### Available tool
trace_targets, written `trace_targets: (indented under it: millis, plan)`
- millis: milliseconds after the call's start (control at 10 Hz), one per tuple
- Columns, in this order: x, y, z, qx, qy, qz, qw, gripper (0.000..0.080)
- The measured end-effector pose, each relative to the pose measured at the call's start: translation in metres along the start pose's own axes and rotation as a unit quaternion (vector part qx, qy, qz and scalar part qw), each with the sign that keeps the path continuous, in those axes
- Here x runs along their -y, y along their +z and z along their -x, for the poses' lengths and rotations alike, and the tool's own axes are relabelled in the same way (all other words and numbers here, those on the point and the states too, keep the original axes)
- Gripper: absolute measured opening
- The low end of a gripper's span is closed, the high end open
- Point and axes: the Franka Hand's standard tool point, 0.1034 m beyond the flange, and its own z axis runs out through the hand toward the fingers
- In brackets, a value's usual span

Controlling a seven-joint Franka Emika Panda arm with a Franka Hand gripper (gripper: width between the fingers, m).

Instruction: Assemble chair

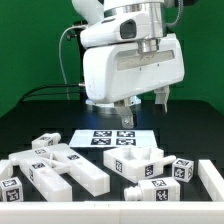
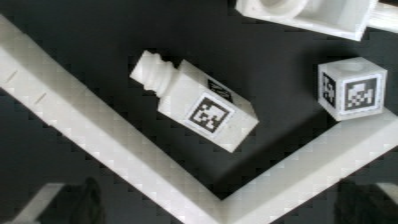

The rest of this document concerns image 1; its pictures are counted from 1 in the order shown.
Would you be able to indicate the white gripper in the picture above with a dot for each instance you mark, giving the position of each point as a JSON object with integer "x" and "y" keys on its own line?
{"x": 116, "y": 72}

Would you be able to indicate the white chair seat part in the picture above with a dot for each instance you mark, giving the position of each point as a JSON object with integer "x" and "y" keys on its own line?
{"x": 137, "y": 163}

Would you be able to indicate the white tagged cube nut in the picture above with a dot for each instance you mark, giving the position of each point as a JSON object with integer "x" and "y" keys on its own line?
{"x": 182, "y": 169}

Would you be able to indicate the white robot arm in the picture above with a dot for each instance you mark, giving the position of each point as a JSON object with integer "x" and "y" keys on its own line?
{"x": 150, "y": 12}

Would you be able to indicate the white marker sheet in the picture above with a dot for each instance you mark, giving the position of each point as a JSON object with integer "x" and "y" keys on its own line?
{"x": 112, "y": 138}

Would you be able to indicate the white tagged cube left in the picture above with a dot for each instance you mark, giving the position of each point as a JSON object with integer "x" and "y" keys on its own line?
{"x": 11, "y": 190}

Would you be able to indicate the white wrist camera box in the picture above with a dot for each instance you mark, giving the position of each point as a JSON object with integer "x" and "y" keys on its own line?
{"x": 112, "y": 32}

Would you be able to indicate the black camera stand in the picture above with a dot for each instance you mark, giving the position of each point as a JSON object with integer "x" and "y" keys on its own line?
{"x": 75, "y": 32}

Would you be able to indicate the white right corner bracket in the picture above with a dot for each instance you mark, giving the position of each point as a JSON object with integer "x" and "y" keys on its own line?
{"x": 211, "y": 179}

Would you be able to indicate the white chair back frame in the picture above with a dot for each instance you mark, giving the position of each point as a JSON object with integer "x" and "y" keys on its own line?
{"x": 44, "y": 166}

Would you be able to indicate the white front rail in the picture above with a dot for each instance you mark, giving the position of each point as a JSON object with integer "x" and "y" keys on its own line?
{"x": 112, "y": 213}

